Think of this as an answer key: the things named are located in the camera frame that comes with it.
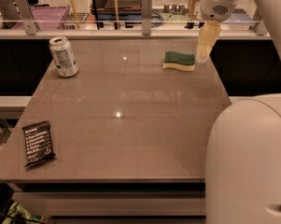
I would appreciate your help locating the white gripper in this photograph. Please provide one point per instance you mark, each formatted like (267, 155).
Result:
(215, 8)

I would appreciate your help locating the green and yellow sponge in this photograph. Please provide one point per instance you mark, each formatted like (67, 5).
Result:
(179, 61)

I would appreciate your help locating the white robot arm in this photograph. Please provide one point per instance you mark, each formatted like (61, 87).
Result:
(243, 157)

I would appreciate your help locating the silver 7up soda can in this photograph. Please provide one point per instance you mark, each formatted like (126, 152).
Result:
(63, 56)

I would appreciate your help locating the cardboard box with label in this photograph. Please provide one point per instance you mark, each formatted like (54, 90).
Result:
(194, 0)

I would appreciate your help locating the purple plastic crate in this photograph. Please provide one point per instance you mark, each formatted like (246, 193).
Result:
(50, 18)

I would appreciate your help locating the black snack bar packet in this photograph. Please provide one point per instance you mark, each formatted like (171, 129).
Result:
(38, 142)

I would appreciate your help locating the right metal railing post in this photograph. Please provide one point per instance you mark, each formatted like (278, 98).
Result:
(259, 27)

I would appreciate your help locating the metal railing post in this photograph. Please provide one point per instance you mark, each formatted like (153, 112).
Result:
(259, 27)
(28, 22)
(146, 6)

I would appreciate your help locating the middle metal railing post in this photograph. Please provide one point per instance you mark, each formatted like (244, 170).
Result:
(146, 6)

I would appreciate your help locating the yellow broom handle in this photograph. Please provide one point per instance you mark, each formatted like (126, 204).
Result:
(72, 2)

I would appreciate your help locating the left metal railing post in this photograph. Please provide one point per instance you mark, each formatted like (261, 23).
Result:
(28, 22)

